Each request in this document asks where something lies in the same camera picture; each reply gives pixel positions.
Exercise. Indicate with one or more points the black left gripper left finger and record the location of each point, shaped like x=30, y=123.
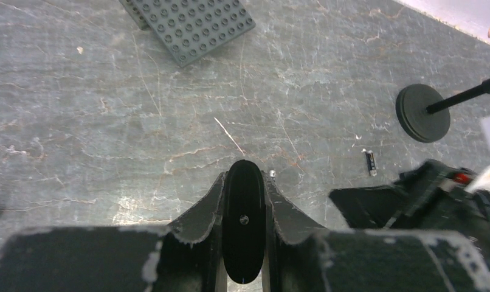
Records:
x=196, y=223

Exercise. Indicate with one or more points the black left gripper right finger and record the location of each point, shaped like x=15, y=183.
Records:
x=291, y=224

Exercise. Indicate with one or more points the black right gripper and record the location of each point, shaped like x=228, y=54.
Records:
x=435, y=197

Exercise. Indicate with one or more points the black remote with buttons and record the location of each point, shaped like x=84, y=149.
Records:
x=244, y=221

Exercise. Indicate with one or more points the black microphone stand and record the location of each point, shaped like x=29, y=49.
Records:
x=424, y=114

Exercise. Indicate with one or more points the grey studded baseplate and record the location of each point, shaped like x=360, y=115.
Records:
x=191, y=29

